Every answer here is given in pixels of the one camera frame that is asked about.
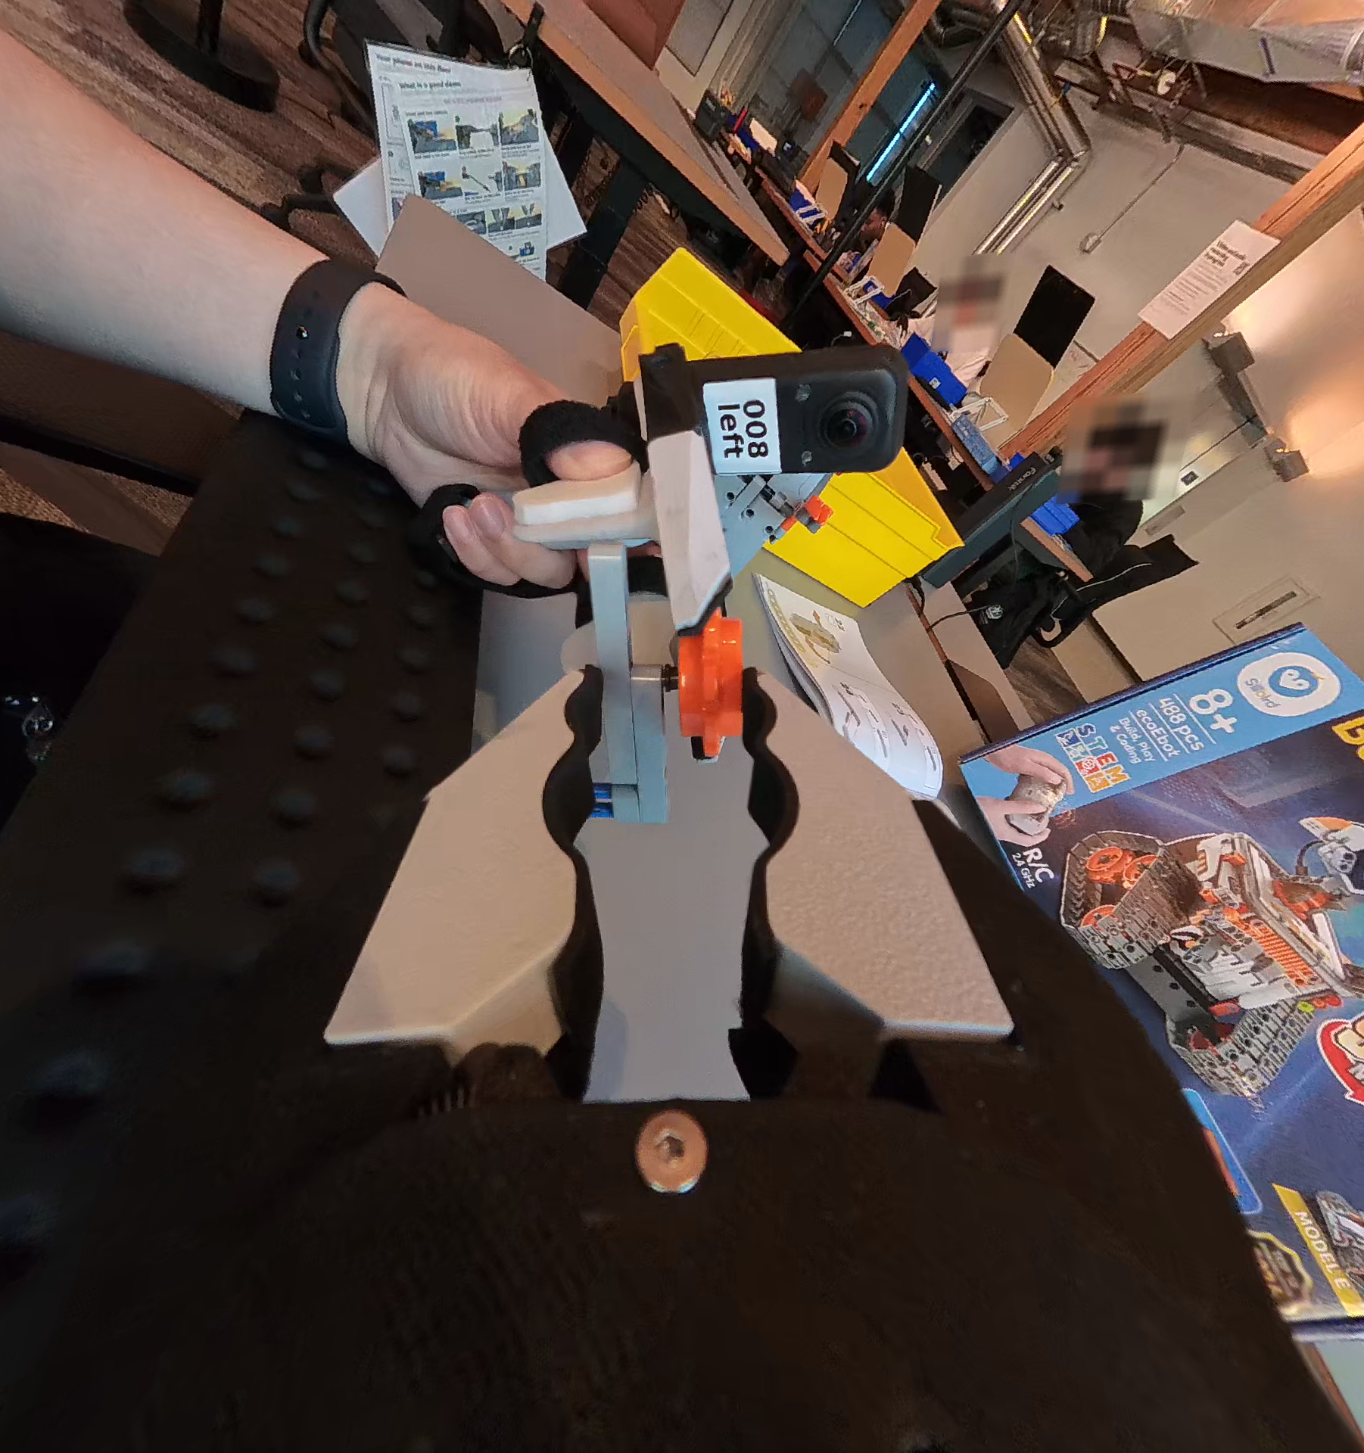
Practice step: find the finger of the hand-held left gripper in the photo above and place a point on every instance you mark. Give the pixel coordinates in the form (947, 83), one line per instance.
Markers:
(688, 533)

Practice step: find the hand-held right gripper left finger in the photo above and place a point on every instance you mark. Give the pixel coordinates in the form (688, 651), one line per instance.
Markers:
(455, 907)

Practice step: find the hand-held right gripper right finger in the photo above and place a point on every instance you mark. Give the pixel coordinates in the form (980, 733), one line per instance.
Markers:
(886, 907)

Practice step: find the orange gear wheel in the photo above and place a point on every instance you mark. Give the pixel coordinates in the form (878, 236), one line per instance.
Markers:
(710, 681)

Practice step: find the grey beam assembly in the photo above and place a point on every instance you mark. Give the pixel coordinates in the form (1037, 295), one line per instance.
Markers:
(625, 681)

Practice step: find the yellow plastic bin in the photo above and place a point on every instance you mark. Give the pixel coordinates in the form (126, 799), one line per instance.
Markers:
(694, 306)

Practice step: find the person's left forearm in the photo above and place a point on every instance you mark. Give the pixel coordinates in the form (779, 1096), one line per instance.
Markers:
(126, 226)

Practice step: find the person's left hand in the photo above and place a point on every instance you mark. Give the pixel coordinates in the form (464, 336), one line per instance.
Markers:
(433, 385)

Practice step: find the grey robot model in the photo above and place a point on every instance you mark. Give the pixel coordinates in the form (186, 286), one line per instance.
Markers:
(762, 511)

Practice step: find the dark grey flat device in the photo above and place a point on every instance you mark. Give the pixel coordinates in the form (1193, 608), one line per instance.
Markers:
(999, 511)

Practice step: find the open instruction booklet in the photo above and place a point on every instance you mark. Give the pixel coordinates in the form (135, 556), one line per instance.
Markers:
(864, 692)

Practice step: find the black disc-topped pole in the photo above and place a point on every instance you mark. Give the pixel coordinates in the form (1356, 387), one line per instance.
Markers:
(921, 124)

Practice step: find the blue robot kit box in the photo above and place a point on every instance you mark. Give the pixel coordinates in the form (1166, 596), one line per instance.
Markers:
(1204, 907)

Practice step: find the white paper notice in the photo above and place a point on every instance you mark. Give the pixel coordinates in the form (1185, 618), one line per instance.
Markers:
(1204, 278)

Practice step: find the long grey worktable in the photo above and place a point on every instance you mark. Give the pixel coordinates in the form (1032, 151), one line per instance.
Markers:
(636, 91)

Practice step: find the black wristband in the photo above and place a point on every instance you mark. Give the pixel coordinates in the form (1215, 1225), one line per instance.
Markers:
(296, 352)

